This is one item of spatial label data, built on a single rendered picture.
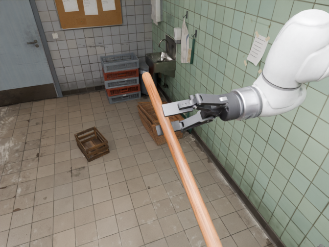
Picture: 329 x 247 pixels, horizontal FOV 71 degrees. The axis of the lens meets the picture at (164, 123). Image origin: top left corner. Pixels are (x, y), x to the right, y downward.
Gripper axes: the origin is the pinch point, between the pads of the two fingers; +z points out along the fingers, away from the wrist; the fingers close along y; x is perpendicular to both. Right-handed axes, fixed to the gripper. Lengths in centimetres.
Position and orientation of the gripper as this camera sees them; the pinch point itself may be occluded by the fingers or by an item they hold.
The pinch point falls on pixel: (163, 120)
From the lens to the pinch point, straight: 59.8
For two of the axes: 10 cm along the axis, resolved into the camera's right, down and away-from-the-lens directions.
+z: -9.6, 2.1, -2.0
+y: -1.2, 3.5, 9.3
